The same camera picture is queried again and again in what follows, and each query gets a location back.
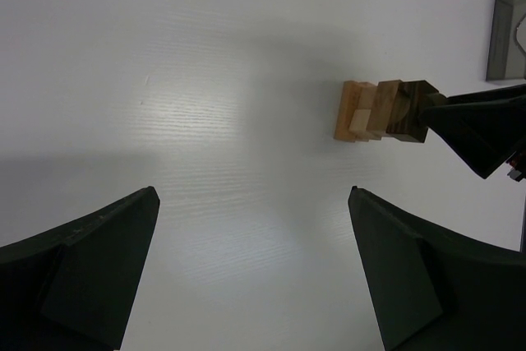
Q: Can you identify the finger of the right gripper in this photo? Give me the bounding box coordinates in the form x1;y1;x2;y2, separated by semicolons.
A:
419;84;525;180

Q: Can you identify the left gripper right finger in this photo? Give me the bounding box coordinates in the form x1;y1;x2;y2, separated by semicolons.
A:
348;187;525;350

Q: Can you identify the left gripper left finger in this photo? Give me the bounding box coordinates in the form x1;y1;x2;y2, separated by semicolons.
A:
1;187;160;350

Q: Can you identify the smoky transparent plastic bin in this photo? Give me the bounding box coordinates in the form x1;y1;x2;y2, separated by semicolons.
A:
486;0;525;82

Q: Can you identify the dark arch wood block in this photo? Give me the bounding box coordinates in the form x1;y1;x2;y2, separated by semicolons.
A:
386;80;439;143

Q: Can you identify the light wood rectangular block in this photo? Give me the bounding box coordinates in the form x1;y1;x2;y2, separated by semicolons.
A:
367;80;402;139

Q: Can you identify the dark half-round wood block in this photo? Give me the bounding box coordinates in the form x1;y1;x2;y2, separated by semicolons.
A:
388;90;411;127

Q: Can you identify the plain light wood plank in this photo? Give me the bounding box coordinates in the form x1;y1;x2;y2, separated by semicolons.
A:
357;82;377;110

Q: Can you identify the printed light wood plank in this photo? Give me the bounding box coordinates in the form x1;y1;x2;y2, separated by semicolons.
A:
334;81;367;142

